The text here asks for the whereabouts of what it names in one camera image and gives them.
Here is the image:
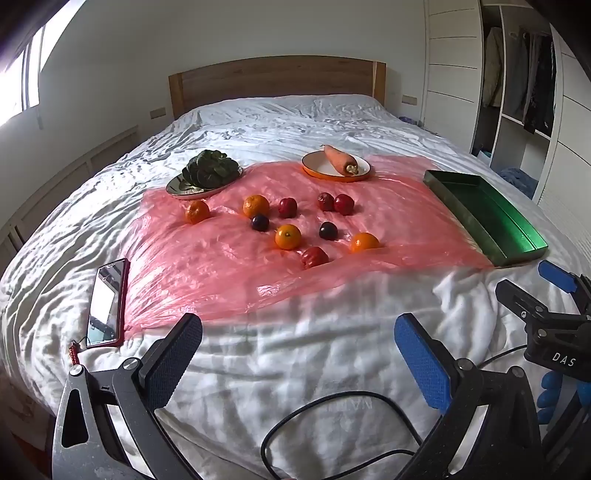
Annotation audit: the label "green metal tray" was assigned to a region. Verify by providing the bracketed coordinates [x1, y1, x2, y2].
[423, 169, 549, 267]

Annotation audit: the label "phone in red case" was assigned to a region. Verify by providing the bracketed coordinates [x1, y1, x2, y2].
[85, 258, 130, 348]

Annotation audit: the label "orange-rimmed white plate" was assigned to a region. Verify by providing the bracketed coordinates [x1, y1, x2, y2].
[301, 151, 373, 182]

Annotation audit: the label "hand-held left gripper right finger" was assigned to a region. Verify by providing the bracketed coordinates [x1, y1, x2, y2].
[394, 313, 541, 480]

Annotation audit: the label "orange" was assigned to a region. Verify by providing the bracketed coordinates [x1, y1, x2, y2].
[275, 224, 302, 251]
[350, 232, 380, 254]
[185, 200, 211, 225]
[242, 194, 271, 219]

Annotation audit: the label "pink plastic sheet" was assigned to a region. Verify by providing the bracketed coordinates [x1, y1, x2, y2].
[122, 154, 492, 335]

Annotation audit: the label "grey hanging garment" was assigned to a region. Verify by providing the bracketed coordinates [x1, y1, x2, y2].
[505, 32, 529, 125]

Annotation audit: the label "person's right hand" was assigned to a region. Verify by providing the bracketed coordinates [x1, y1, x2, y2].
[537, 369, 578, 424]

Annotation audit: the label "beige panelled window bench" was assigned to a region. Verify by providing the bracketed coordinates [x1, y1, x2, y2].
[0, 126, 139, 250]

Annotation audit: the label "dark hanging clothes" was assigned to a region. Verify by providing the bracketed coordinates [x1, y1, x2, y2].
[524, 32, 557, 134]

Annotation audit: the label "red phone strap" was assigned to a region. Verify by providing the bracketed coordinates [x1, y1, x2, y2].
[68, 339, 88, 370]

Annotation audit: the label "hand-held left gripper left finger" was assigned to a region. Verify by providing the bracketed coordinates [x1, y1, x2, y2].
[53, 313, 204, 480]

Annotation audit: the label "white wardrobe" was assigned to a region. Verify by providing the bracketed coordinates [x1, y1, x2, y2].
[422, 0, 591, 217]

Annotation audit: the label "green bok choy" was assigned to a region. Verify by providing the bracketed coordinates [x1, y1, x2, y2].
[181, 150, 239, 189]

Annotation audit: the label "window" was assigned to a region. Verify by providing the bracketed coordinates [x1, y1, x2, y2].
[0, 23, 51, 125]

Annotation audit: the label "beige hanging jacket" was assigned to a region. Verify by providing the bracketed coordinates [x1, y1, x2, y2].
[482, 28, 504, 109]

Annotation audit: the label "wooden headboard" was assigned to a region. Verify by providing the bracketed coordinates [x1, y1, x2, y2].
[168, 58, 386, 118]

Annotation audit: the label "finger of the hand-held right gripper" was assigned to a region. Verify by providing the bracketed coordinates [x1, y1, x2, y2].
[495, 279, 550, 326]
[538, 261, 591, 319]

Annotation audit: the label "carrot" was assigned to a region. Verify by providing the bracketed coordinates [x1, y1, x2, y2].
[322, 144, 359, 176]

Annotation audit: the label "black cable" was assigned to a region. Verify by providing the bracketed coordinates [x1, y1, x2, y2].
[480, 344, 527, 367]
[261, 391, 423, 480]

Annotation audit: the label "blue cloth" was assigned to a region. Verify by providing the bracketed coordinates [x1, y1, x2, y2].
[499, 167, 539, 199]

